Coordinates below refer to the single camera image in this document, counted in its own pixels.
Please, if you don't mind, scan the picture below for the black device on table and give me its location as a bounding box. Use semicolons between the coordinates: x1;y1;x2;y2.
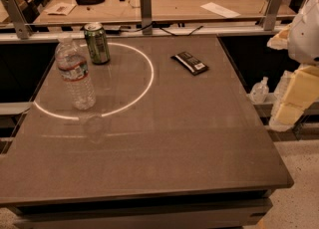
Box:
76;0;106;5

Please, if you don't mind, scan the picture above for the middle metal bracket post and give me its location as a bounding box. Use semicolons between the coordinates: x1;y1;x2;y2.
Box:
140;0;153;35

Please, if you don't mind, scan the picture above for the black snack bar wrapper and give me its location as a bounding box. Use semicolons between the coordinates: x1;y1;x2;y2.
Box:
171;52;208;76

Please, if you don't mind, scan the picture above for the small sanitizer bottle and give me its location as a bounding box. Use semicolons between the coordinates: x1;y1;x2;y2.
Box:
249;77;269;104

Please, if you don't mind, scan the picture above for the clear plastic water bottle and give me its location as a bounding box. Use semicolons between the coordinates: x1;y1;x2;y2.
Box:
55;36;96;111

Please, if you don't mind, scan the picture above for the metal bracket post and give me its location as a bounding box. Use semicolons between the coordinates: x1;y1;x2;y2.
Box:
261;0;282;31
1;0;32;40
140;0;153;35

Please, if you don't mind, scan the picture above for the right metal bracket post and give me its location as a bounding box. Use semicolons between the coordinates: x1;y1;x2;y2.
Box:
261;0;282;31

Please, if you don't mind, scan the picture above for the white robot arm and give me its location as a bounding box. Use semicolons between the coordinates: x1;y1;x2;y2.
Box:
267;0;319;131

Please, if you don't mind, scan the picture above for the small white paper slip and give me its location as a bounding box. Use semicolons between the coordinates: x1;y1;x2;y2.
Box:
201;2;239;18

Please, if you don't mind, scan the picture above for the wooden back table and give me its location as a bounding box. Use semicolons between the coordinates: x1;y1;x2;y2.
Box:
35;0;267;25

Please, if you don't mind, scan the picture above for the white envelope with label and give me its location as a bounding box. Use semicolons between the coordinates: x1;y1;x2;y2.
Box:
45;2;76;16

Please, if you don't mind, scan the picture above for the black cable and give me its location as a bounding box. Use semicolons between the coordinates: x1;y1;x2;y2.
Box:
119;22;204;37

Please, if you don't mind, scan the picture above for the green soda can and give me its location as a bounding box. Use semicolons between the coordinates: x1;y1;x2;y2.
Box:
84;22;111;65

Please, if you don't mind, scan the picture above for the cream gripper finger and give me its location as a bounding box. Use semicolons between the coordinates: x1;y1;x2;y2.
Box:
269;65;319;131
267;24;291;50

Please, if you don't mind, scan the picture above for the left metal bracket post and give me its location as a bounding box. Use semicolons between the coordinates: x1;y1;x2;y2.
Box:
1;0;32;40

